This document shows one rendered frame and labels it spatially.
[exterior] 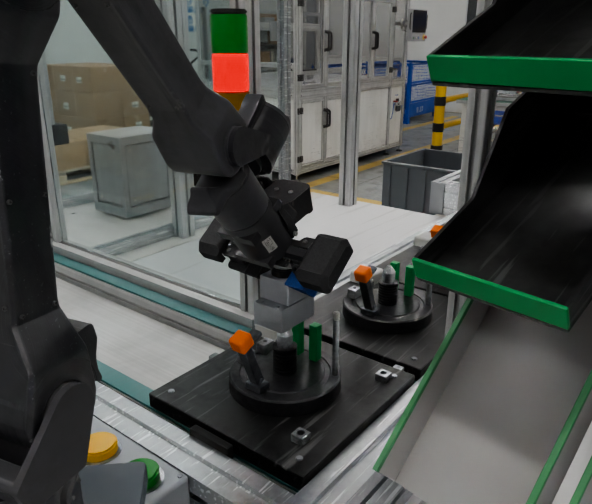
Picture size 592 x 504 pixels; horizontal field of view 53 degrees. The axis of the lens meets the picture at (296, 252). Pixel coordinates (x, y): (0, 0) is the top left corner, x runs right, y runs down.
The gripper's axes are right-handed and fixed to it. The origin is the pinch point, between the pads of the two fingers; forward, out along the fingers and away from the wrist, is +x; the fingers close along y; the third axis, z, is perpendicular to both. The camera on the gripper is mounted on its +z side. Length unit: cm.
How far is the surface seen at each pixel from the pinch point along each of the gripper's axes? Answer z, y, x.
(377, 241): 49, 34, 71
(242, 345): -10.5, -0.9, -1.6
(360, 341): 2.3, -1.8, 20.4
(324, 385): -8.3, -5.9, 9.7
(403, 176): 126, 79, 139
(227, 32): 23.9, 17.2, -15.6
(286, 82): 88, 80, 52
